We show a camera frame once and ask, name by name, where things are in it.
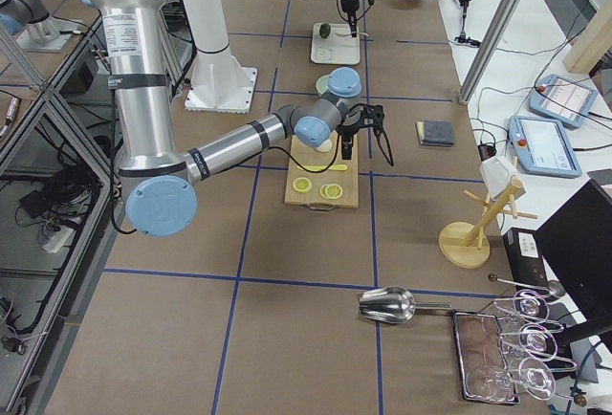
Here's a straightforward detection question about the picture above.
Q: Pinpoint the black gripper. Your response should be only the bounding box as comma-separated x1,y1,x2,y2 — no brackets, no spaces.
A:
339,0,374,37
336,103,384,160

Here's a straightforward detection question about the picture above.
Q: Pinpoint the white plastic spoon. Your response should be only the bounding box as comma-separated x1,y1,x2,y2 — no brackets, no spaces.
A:
334,32,369,38

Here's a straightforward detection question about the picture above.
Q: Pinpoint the light green bowl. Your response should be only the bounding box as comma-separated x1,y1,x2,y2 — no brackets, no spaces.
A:
315,74,330,97

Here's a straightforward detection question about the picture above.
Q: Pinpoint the yellow plastic knife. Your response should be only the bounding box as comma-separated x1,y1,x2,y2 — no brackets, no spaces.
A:
297,164,348,173

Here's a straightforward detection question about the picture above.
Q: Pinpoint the green avocado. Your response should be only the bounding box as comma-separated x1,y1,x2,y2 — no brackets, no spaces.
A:
318,23,332,39

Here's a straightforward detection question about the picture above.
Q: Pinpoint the cream bear-print tray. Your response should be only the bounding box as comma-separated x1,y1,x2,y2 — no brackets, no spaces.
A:
310,23,361,65

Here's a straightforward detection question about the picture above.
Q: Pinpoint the wooden cutting board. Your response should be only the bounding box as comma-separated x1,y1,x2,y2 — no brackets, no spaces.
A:
284,132,359,209

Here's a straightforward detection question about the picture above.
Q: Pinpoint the upper lemon slice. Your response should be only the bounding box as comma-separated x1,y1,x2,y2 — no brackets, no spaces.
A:
324,184,343,200

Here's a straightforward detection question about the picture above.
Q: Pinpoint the grey folded cloth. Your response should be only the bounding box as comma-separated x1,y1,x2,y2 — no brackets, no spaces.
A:
415,120,455,147

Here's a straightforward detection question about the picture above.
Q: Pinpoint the white paper cup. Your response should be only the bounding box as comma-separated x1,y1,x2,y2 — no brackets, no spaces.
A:
479,156,517,199

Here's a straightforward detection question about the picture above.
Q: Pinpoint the wooden mug tree stand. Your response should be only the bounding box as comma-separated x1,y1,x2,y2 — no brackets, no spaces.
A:
438,175,537,269

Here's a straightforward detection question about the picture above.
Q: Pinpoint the metal scoop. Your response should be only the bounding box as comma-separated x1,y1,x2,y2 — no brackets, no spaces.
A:
359,286,453,324

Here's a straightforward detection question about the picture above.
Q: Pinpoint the blue teach pendant near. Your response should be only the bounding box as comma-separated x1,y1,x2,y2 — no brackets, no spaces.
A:
508,116,582,179

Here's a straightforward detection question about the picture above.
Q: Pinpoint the blue teach pendant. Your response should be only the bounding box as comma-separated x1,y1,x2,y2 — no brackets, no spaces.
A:
508,116,582,179
529,74,596,129

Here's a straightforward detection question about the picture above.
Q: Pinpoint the blue teach pendant far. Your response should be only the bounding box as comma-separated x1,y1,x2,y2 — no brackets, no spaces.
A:
529,74,596,129

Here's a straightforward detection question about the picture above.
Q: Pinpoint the black metal tray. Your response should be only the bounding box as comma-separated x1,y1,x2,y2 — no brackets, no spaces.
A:
451,311,520,406

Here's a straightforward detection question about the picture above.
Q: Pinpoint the aluminium frame post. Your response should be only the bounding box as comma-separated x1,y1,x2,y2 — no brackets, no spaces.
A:
458,0,520,105

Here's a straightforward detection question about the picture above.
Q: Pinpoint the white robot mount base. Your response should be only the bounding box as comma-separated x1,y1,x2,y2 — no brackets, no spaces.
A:
182,0,257,114

